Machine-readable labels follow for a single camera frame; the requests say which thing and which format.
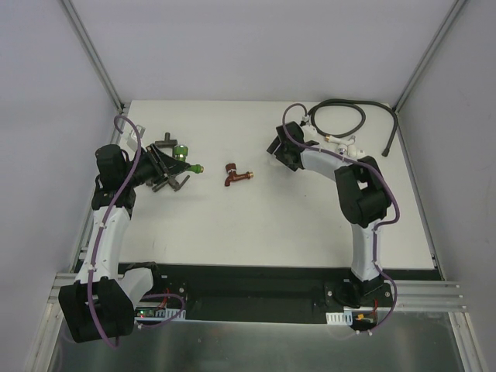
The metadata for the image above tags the grey metal faucet bracket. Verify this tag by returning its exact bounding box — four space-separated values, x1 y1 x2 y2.
154 132 178 149

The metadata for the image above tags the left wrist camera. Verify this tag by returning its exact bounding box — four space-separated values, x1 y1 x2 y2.
121 125 146 152

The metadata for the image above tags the green plastic faucet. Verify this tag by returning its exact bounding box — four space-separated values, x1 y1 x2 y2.
172 144 204 174

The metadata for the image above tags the brown plastic faucet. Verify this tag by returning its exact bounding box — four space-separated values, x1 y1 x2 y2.
224 163 254 187

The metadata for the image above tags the grey metal faucet fixture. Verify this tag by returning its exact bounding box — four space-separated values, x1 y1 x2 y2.
151 175 190 193

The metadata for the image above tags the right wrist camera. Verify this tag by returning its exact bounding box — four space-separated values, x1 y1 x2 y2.
300 115 317 137

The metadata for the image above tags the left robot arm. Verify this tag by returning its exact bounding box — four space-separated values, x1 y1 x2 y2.
58 144 191 343

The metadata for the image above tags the aluminium frame rail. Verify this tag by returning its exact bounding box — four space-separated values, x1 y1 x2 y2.
48 272 466 311

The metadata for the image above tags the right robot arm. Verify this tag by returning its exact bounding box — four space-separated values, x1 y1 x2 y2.
267 122 399 308

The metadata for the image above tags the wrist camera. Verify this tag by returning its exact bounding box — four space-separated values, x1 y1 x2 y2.
300 115 317 137
121 125 146 152

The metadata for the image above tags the dark grey flexible hose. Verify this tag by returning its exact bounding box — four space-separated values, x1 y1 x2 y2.
309 98 400 158

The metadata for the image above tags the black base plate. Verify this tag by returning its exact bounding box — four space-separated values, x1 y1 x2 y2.
115 261 443 322

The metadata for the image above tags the white faucet with blue cap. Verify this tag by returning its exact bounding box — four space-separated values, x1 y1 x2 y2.
325 135 365 159

